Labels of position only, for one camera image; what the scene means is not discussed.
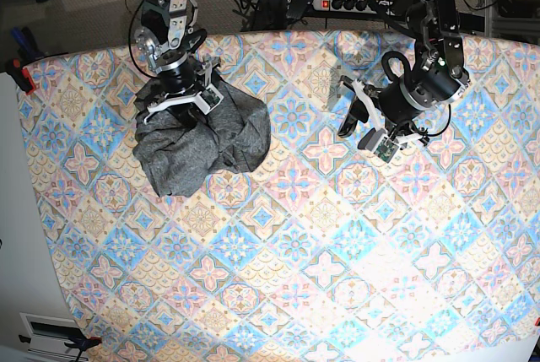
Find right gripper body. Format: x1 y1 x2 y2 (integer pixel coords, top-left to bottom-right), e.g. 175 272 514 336
143 56 223 124

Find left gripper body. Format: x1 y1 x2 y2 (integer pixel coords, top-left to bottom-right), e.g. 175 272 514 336
337 75 429 163

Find grey t-shirt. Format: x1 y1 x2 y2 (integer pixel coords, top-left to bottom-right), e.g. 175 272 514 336
132 79 271 197

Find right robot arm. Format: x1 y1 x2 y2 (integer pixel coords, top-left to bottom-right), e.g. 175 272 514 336
130 0 223 128

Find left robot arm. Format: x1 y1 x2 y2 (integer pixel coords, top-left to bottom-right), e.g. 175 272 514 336
337 0 470 163

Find white power strip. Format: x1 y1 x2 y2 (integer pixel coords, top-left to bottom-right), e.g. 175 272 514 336
311 0 375 14

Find patterned tablecloth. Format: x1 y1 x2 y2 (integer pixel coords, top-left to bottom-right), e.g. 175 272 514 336
18 31 539 361

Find red black clamp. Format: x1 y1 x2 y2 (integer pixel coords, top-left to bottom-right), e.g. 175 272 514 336
5 59 35 95

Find black orange clamp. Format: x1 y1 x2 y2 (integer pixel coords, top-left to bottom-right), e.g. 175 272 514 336
19 334 102 356

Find white vent panel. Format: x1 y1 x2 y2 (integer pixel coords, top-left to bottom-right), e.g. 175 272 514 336
19 312 84 358

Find tangled black cables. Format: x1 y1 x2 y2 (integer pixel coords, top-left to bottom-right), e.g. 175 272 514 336
229 0 313 32

